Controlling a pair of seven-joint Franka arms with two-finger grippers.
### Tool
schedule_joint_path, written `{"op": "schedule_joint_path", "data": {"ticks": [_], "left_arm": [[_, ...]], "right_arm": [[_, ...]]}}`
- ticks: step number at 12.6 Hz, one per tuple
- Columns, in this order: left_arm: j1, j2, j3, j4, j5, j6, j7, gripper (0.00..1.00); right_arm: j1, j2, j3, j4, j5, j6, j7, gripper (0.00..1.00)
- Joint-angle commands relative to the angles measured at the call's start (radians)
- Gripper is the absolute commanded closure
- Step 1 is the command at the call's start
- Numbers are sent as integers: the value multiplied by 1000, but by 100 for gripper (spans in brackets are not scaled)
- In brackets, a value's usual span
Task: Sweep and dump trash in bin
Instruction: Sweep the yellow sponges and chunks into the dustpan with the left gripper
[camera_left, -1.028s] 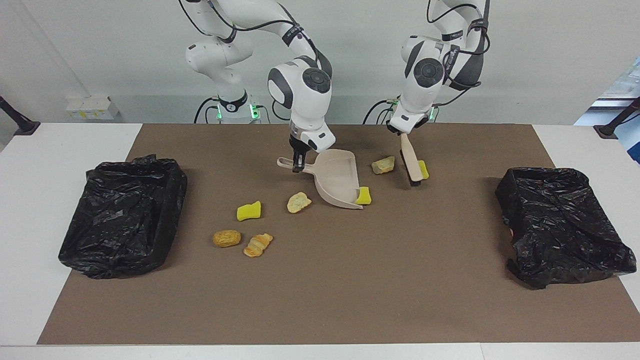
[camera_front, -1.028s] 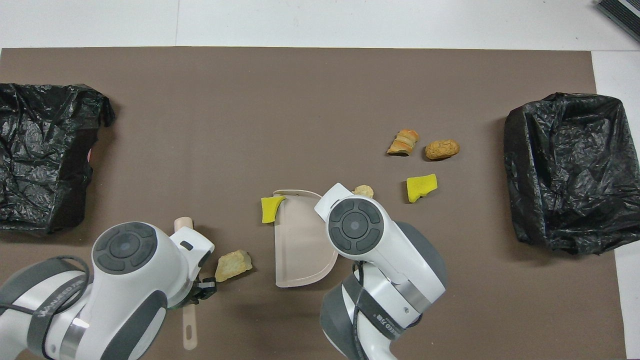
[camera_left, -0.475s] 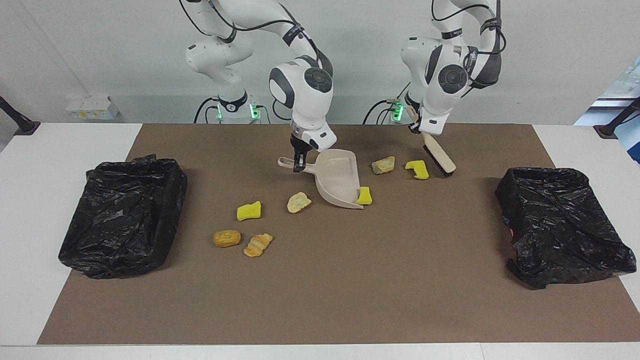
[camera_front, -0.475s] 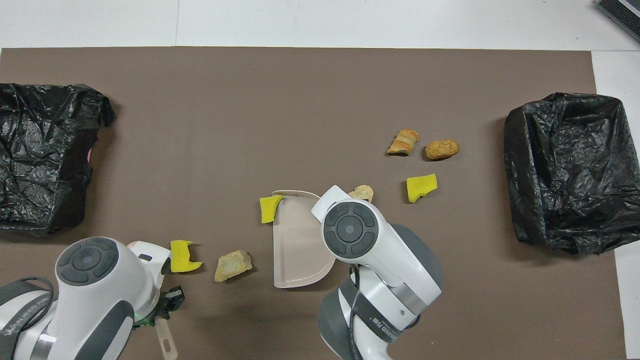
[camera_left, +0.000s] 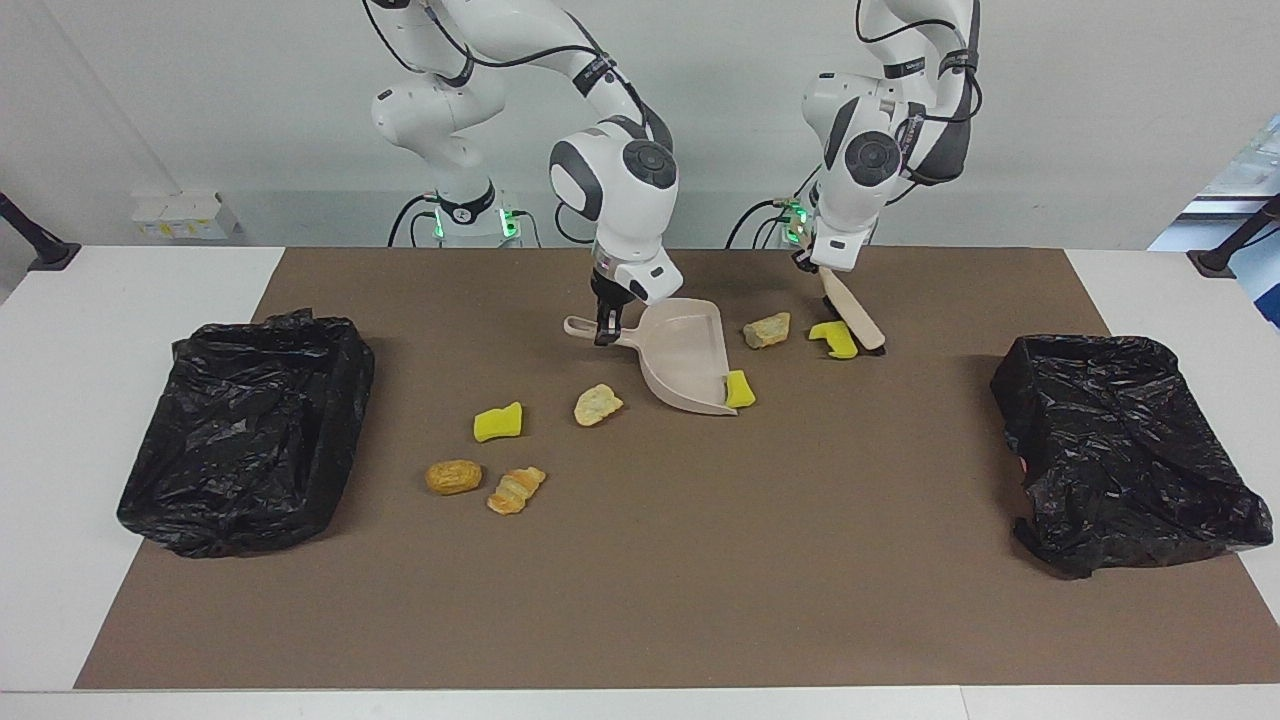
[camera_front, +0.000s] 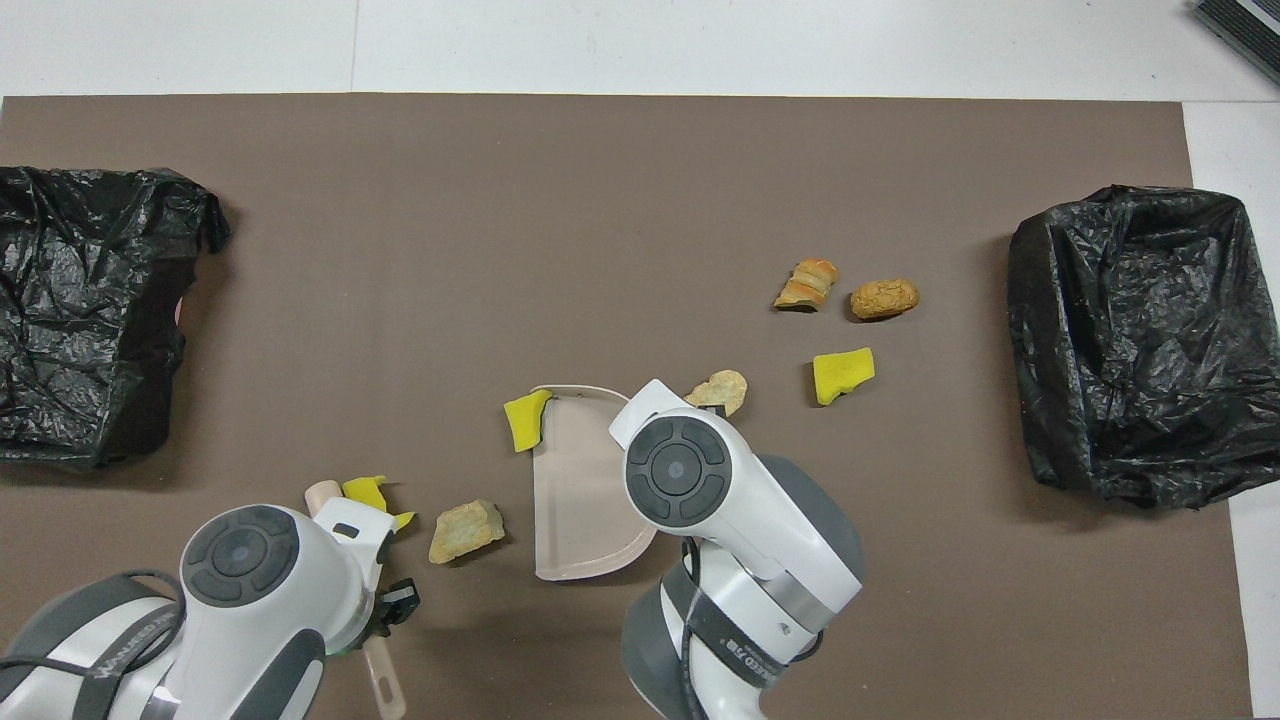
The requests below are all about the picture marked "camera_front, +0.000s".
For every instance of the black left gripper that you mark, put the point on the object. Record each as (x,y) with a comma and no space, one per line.
(398,603)

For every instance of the pale flaky pastry piece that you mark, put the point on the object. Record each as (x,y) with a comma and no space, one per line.
(722,390)

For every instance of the beige hand brush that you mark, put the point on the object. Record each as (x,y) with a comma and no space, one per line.
(385,685)

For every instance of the bread chunk with tan crust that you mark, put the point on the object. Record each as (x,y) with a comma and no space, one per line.
(465,532)

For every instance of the yellow sponge piece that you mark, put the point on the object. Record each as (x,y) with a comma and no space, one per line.
(365,493)
(525,425)
(843,375)

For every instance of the beige plastic dustpan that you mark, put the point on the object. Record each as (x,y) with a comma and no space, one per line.
(580,480)

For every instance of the small striped croissant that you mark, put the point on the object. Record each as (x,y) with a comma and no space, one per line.
(806,285)

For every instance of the round brown bun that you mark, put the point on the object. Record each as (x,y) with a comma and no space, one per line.
(885,298)

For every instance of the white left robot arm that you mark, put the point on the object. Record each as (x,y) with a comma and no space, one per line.
(250,600)

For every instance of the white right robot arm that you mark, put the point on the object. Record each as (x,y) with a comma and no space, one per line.
(740,540)

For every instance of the bin lined with black bag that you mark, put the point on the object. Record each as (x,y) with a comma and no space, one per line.
(1130,350)
(80,320)

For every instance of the brown table mat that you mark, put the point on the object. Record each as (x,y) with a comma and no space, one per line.
(600,200)

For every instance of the dark grey ribbed panel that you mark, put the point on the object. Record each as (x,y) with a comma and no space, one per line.
(1245,30)

